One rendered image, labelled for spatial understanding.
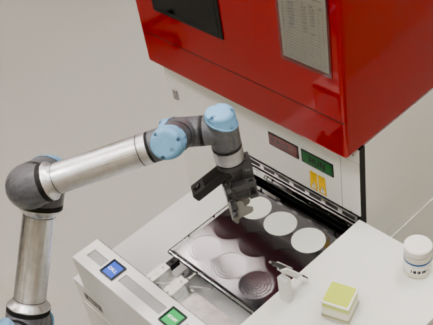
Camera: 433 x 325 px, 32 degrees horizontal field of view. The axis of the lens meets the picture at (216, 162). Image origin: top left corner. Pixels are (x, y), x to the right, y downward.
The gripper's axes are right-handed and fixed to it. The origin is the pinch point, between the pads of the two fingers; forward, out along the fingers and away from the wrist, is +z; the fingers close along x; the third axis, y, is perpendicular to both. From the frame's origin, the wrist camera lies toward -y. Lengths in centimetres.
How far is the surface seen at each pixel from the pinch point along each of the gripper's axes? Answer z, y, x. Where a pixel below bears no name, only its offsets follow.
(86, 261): 12.8, -42.8, 13.7
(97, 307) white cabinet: 32, -45, 13
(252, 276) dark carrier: 20.3, 1.5, -2.6
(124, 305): 16.2, -34.6, -3.8
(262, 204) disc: 19.7, 11.8, 23.9
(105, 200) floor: 105, -47, 151
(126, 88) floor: 102, -24, 246
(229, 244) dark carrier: 19.7, -1.9, 11.6
